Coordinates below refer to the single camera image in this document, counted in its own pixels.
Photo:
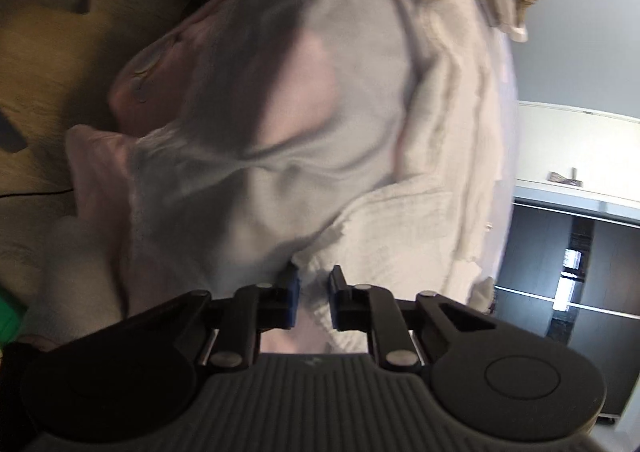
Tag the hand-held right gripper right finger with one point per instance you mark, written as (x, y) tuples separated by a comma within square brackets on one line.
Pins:
[(332, 304)]

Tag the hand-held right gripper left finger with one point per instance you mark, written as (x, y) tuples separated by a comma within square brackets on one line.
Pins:
[(293, 299)]

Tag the cream textured garment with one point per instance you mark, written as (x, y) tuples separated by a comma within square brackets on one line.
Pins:
[(440, 141)]

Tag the dark glass door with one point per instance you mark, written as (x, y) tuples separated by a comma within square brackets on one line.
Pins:
[(540, 272)]

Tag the pink blanket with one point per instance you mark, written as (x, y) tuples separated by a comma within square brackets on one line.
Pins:
[(145, 81)]

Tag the small object on cabinet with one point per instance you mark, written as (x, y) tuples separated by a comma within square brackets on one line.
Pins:
[(565, 177)]

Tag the green slipper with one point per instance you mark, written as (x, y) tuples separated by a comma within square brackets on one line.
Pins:
[(9, 319)]

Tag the white cabinet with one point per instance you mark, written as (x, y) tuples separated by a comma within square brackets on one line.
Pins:
[(575, 146)]

